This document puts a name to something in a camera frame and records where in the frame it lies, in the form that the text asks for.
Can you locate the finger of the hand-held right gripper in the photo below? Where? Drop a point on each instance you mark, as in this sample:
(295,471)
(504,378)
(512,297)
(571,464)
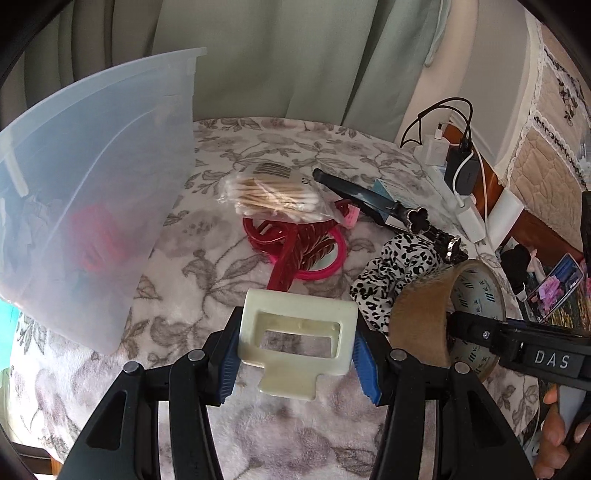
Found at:
(475,330)

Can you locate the brown packing tape roll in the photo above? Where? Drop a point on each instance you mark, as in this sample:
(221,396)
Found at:
(415,314)

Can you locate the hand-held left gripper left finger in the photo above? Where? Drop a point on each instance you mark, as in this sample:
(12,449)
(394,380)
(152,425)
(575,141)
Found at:
(227,371)

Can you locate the light blue paper packet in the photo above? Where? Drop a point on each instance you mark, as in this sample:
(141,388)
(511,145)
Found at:
(385,187)

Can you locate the cream hair claw clip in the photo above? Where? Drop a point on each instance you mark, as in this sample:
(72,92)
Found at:
(295,308)

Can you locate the white power strip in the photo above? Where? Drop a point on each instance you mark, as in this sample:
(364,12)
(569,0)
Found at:
(468,221)

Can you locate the grey padded headboard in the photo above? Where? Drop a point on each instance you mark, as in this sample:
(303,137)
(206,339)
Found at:
(510,92)

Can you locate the grey pleated curtain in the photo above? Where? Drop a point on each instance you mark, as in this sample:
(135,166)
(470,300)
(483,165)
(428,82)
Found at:
(106,32)

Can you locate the white charger plug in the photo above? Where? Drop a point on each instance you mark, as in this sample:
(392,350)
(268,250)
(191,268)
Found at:
(434,147)

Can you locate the black charger plug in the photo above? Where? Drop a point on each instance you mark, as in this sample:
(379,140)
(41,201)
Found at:
(464,173)

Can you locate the teal cloth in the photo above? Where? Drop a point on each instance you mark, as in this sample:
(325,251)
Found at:
(7,318)

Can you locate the brown wooden bed frame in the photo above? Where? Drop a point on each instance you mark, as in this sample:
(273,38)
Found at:
(545,226)

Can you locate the pale green curtain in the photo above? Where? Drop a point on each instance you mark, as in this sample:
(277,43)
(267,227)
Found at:
(286,60)

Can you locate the floral fleece blanket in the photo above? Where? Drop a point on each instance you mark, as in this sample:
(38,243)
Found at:
(286,434)

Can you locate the person's right hand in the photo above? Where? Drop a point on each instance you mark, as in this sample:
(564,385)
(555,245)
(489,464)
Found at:
(551,438)

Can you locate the dark red hair claw clip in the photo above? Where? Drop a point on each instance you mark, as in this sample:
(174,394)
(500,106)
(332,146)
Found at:
(295,249)

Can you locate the clear plastic storage container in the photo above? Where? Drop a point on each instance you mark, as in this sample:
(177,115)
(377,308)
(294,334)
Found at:
(115,161)

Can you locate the leopard print scrunchie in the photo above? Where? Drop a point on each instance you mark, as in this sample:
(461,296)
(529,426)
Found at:
(392,277)

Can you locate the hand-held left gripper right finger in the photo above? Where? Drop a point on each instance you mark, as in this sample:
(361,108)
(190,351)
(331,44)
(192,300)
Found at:
(367,369)

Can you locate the long black hair clip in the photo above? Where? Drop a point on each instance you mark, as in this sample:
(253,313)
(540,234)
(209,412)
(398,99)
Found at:
(355,194)

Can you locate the bag of cotton swabs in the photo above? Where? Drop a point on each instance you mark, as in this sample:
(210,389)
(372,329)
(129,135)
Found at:
(272,194)

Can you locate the smartphone with lit screen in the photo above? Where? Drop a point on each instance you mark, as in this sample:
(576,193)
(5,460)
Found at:
(556,286)

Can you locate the beige quilted lace cover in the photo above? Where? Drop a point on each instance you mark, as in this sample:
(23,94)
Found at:
(554,152)

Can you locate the small pink tag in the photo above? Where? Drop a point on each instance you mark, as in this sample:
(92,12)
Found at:
(352,217)

